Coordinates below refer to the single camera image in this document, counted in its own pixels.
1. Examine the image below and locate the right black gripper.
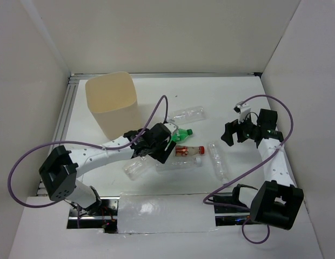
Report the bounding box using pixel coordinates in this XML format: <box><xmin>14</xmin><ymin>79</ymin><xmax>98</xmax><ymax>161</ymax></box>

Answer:
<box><xmin>221</xmin><ymin>112</ymin><xmax>260</xmax><ymax>146</ymax></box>

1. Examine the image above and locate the red label bottle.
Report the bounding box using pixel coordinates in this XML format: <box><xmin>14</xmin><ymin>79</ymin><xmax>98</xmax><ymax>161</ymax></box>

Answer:
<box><xmin>175</xmin><ymin>145</ymin><xmax>205</xmax><ymax>157</ymax></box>

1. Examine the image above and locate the green soda bottle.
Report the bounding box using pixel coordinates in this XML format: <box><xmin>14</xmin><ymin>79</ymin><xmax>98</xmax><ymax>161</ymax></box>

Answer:
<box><xmin>170</xmin><ymin>128</ymin><xmax>193</xmax><ymax>144</ymax></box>

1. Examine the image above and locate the clear crushed bottle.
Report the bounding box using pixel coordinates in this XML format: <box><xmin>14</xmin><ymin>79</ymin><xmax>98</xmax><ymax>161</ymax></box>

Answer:
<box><xmin>123</xmin><ymin>156</ymin><xmax>154</xmax><ymax>181</ymax></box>

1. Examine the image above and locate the clear bottle white cap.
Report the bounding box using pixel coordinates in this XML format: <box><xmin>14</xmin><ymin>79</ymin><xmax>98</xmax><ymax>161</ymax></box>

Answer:
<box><xmin>156</xmin><ymin>157</ymin><xmax>203</xmax><ymax>173</ymax></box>

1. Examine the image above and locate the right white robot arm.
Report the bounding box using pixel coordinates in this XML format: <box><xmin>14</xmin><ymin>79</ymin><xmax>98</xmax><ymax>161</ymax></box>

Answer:
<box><xmin>221</xmin><ymin>109</ymin><xmax>304</xmax><ymax>230</ymax></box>

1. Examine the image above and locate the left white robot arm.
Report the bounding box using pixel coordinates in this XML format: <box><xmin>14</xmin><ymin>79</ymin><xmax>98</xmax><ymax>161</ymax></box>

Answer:
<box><xmin>39</xmin><ymin>122</ymin><xmax>178</xmax><ymax>216</ymax></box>

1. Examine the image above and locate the beige plastic bin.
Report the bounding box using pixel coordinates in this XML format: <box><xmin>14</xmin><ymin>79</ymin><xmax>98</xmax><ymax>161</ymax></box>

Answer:
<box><xmin>85</xmin><ymin>72</ymin><xmax>142</xmax><ymax>140</ymax></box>

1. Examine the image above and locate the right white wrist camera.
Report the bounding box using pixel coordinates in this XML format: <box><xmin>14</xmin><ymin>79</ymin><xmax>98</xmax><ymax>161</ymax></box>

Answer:
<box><xmin>233</xmin><ymin>101</ymin><xmax>251</xmax><ymax>124</ymax></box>

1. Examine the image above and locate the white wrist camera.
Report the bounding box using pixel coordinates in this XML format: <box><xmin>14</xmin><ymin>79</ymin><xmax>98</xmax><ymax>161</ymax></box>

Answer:
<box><xmin>233</xmin><ymin>101</ymin><xmax>251</xmax><ymax>124</ymax></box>
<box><xmin>164</xmin><ymin>122</ymin><xmax>179</xmax><ymax>135</ymax></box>

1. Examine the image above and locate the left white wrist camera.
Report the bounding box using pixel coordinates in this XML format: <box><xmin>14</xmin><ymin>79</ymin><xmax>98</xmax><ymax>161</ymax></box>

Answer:
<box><xmin>164</xmin><ymin>122</ymin><xmax>179</xmax><ymax>135</ymax></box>

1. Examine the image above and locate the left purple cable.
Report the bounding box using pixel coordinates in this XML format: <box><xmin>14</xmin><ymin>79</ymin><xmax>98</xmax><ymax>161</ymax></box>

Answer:
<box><xmin>8</xmin><ymin>94</ymin><xmax>169</xmax><ymax>208</ymax></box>

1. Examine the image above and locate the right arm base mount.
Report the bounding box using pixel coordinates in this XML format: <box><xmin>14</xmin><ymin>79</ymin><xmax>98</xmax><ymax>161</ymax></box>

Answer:
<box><xmin>208</xmin><ymin>193</ymin><xmax>249</xmax><ymax>227</ymax></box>

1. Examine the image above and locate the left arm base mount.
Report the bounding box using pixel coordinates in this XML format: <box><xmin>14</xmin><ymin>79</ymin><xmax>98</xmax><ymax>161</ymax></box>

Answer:
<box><xmin>66</xmin><ymin>196</ymin><xmax>120</xmax><ymax>234</ymax></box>

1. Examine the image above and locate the aluminium frame rail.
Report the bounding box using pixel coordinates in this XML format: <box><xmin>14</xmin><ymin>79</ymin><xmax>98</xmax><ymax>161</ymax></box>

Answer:
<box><xmin>35</xmin><ymin>71</ymin><xmax>263</xmax><ymax>196</ymax></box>

